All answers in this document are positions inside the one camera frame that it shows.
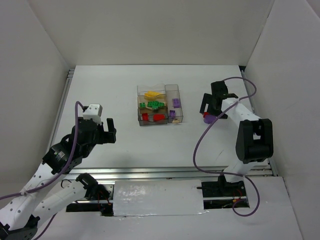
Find purple square lego brick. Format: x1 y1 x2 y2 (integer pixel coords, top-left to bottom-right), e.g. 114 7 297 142
172 98 181 109

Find clear plastic bin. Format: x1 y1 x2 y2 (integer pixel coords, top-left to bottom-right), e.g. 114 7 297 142
137 83 166 100

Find dark grey plastic bin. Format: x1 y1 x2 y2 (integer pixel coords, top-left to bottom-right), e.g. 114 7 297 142
137 109 169 127

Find yellow curved lego piece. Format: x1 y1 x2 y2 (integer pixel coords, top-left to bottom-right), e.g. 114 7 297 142
155 92 166 98

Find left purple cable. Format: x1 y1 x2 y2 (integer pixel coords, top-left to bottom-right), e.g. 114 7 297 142
0 101 87 240

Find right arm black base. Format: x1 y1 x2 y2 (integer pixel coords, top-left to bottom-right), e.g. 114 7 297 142
196 177 247 201

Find white tape covered panel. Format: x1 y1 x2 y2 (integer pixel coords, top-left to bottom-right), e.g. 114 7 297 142
113 179 205 217

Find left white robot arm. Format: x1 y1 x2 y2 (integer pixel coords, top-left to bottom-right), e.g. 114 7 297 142
0 117 117 240

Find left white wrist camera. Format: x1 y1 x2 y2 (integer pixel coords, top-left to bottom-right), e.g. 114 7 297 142
82 103 103 125

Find purple arch lego brick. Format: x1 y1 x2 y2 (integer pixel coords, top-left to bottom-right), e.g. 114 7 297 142
169 110 176 121

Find aluminium table frame rail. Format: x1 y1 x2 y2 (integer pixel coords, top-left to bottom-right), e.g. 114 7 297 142
49 65 279 178

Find purple flower lego piece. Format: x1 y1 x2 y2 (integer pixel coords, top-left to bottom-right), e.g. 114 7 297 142
203 114 216 125

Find small green lego brick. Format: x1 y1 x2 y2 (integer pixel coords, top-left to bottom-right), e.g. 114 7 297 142
139 102 146 108

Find green lego plate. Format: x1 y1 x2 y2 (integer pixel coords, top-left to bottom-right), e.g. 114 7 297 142
147 101 159 108

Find yellow lego plate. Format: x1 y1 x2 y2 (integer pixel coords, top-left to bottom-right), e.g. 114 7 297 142
144 91 160 98

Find red arch lego brick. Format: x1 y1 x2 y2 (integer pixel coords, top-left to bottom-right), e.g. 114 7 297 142
142 113 149 122

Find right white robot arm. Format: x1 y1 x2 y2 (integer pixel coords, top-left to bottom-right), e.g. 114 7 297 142
199 80 274 184

